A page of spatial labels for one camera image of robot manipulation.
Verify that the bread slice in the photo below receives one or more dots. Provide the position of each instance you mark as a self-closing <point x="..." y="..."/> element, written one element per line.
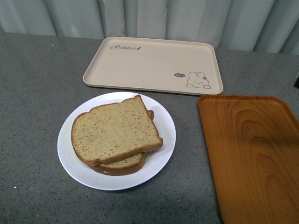
<point x="113" y="132"/>
<point x="123" y="166"/>

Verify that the white round plate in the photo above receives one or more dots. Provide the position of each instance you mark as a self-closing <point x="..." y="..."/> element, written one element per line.
<point x="155" y="161"/>

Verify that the pink rabbit tray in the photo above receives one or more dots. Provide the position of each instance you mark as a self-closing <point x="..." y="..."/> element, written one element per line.
<point x="155" y="65"/>

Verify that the brown wooden tray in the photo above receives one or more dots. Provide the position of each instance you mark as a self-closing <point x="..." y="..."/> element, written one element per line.
<point x="253" y="147"/>

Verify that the grey curtain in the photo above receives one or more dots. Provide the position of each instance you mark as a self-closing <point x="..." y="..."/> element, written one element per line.
<point x="253" y="25"/>

